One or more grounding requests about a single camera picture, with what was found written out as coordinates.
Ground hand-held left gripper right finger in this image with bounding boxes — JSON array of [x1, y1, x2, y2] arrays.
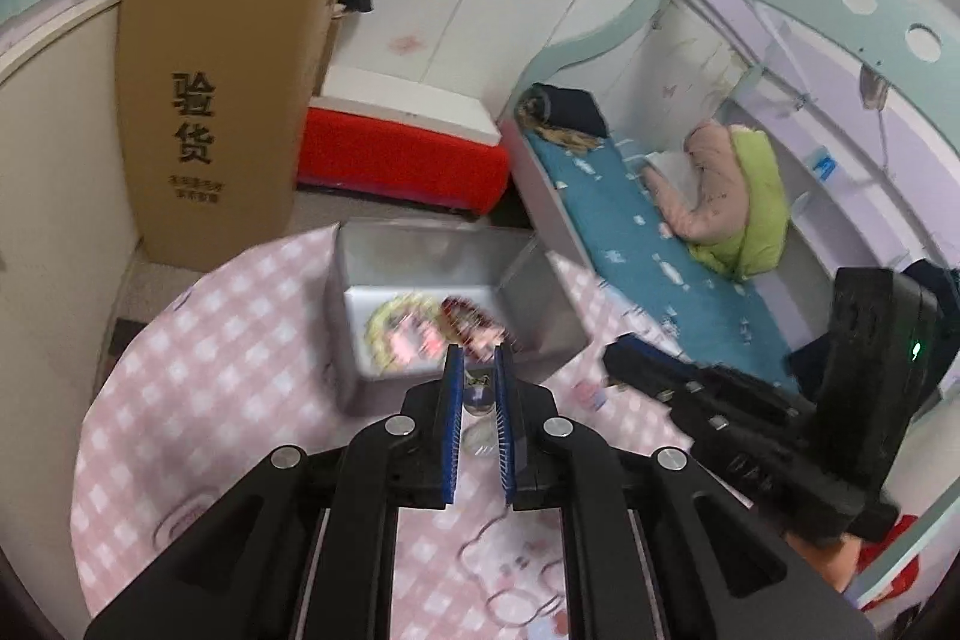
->
[[493, 344, 878, 640]]

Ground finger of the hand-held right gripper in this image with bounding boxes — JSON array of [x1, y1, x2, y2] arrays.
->
[[604, 336, 751, 414]]

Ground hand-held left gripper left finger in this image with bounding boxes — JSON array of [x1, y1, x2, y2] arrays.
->
[[82, 344, 466, 640]]

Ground dark red bead bracelet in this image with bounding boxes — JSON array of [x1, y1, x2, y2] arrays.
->
[[439, 297, 507, 356]]

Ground yellow bead bracelet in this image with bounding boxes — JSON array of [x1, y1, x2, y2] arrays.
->
[[365, 293, 447, 375]]

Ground grey metal box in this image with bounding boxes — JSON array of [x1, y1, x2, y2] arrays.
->
[[330, 220, 590, 416]]

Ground person's right forearm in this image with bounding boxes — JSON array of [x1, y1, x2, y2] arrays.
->
[[784, 512, 923, 611]]

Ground blue patterned bed sheet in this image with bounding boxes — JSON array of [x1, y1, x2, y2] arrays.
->
[[521, 126, 803, 393]]

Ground green and pink pillow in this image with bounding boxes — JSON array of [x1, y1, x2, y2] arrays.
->
[[645, 119, 788, 281]]

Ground pink checkered tablecloth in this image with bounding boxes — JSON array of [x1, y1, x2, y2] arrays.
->
[[69, 227, 758, 640]]

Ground red storage box white lid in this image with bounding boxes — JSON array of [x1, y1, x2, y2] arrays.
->
[[295, 62, 512, 217]]

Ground dark folded clothes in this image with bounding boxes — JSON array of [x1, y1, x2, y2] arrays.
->
[[517, 83, 612, 150]]

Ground tall cardboard box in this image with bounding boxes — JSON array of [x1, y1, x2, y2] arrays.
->
[[114, 0, 350, 274]]

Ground cream cabinet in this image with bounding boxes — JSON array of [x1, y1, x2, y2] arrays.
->
[[0, 0, 140, 461]]

